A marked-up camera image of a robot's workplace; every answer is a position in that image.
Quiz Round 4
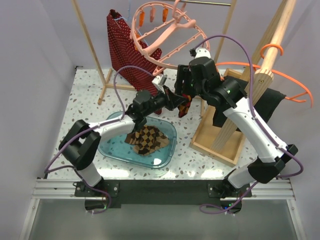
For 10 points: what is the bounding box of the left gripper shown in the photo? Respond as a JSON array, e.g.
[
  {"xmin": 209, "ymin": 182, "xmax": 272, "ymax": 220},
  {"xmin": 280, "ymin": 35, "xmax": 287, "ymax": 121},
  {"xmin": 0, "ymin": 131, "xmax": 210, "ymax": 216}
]
[{"xmin": 142, "ymin": 85, "xmax": 186, "ymax": 117}]

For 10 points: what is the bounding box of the black multicolour argyle sock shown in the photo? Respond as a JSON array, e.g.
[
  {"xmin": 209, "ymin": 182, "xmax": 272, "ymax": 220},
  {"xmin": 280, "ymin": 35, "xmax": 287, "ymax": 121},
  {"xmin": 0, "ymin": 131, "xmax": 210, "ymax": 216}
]
[{"xmin": 178, "ymin": 93, "xmax": 194, "ymax": 118}]

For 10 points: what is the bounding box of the beige brown argyle sock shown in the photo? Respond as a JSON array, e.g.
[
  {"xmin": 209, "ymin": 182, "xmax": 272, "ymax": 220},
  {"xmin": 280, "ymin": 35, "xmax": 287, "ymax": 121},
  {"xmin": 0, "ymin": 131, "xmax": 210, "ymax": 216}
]
[{"xmin": 133, "ymin": 131, "xmax": 170, "ymax": 156}]

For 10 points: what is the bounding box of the pink round clip hanger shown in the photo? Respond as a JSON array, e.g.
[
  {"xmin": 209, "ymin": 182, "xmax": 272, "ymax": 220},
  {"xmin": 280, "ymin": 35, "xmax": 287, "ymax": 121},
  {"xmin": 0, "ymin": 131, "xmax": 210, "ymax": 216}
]
[{"xmin": 130, "ymin": 0, "xmax": 207, "ymax": 76}]

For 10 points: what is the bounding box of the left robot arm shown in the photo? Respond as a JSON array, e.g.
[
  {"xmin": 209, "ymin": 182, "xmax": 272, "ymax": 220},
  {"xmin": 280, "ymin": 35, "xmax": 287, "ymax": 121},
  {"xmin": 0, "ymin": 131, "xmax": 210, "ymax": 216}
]
[{"xmin": 58, "ymin": 87, "xmax": 188, "ymax": 196}]

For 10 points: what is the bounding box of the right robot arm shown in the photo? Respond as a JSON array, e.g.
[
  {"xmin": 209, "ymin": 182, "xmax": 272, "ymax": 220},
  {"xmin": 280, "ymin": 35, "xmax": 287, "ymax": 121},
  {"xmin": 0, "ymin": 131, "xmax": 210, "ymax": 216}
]
[{"xmin": 174, "ymin": 56, "xmax": 298, "ymax": 197}]

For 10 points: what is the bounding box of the light blue hanger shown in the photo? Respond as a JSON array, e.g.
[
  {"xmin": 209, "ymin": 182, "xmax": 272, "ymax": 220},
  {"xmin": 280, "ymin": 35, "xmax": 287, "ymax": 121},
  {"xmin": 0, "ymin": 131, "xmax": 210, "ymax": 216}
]
[{"xmin": 112, "ymin": 0, "xmax": 151, "ymax": 47}]

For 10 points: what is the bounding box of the orange plastic hanger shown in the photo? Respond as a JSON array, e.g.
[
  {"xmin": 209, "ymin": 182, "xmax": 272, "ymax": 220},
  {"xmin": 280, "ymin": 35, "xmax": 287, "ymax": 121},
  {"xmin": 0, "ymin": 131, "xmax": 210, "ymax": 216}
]
[{"xmin": 216, "ymin": 43, "xmax": 314, "ymax": 108}]

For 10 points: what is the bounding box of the wooden clothes rack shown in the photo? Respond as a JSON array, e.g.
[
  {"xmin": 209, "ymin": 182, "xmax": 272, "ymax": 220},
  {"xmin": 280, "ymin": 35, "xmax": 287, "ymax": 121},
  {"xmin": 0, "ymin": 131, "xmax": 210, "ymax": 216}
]
[{"xmin": 71, "ymin": 0, "xmax": 298, "ymax": 167}]

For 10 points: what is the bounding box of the red polka dot garment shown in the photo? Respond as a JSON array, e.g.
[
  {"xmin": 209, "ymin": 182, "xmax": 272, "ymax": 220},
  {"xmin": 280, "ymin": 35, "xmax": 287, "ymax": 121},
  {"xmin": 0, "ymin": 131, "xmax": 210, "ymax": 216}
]
[{"xmin": 106, "ymin": 9, "xmax": 165, "ymax": 115}]

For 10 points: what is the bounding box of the blue transparent plastic basin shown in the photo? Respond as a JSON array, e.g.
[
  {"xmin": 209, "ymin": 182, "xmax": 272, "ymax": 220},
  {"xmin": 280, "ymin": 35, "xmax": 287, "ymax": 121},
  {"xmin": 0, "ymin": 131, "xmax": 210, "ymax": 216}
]
[{"xmin": 98, "ymin": 116, "xmax": 177, "ymax": 169}]

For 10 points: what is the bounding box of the black garment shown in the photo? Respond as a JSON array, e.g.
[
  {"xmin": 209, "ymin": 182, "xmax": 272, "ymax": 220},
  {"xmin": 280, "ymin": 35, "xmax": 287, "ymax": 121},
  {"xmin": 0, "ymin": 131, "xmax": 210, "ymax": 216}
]
[{"xmin": 202, "ymin": 76, "xmax": 286, "ymax": 128}]

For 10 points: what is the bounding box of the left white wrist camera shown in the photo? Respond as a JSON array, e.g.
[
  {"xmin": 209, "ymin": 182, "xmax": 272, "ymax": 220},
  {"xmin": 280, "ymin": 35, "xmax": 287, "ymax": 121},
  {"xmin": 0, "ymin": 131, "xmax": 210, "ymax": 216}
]
[{"xmin": 152, "ymin": 74, "xmax": 167, "ymax": 92}]

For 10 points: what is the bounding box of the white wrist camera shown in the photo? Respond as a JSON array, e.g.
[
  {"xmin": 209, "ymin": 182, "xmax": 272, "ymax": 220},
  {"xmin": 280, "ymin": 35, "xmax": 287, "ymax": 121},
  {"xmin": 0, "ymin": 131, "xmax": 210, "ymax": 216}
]
[
  {"xmin": 189, "ymin": 47, "xmax": 212, "ymax": 59},
  {"xmin": 152, "ymin": 74, "xmax": 167, "ymax": 92}
]

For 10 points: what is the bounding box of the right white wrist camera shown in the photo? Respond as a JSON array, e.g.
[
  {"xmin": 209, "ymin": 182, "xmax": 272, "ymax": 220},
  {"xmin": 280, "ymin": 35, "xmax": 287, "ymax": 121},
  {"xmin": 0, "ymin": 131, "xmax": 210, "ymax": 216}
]
[{"xmin": 189, "ymin": 47, "xmax": 212, "ymax": 59}]

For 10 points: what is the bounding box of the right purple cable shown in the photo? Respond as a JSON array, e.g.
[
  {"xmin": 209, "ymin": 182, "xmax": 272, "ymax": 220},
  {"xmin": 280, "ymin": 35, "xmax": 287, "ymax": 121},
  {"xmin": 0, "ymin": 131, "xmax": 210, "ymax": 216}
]
[{"xmin": 190, "ymin": 34, "xmax": 305, "ymax": 215}]

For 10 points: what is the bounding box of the purple cable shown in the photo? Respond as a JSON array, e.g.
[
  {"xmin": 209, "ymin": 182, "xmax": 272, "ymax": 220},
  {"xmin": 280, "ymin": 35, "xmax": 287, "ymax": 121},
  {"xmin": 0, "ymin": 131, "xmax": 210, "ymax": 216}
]
[
  {"xmin": 190, "ymin": 34, "xmax": 305, "ymax": 215},
  {"xmin": 43, "ymin": 65, "xmax": 157, "ymax": 215}
]

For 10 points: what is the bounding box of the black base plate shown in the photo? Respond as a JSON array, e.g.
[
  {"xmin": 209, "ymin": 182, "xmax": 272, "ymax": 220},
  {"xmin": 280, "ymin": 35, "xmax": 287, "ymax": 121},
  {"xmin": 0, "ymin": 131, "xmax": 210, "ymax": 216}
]
[{"xmin": 72, "ymin": 179, "xmax": 250, "ymax": 210}]

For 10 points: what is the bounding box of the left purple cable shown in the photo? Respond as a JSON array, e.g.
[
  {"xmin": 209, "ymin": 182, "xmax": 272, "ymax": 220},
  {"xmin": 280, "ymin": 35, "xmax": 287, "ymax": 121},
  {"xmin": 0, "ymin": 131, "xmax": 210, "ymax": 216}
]
[{"xmin": 43, "ymin": 65, "xmax": 157, "ymax": 215}]

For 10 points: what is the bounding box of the aluminium rail frame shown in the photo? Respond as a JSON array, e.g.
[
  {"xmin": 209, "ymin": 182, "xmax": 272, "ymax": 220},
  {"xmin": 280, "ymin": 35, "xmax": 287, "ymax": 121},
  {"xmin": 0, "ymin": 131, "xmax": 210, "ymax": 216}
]
[{"xmin": 19, "ymin": 178, "xmax": 295, "ymax": 240}]

